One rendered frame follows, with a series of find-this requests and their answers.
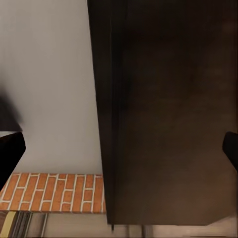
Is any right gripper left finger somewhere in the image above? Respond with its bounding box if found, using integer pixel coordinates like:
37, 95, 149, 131
0, 132, 26, 191

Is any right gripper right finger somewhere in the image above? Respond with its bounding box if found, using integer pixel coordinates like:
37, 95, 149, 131
222, 131, 238, 171

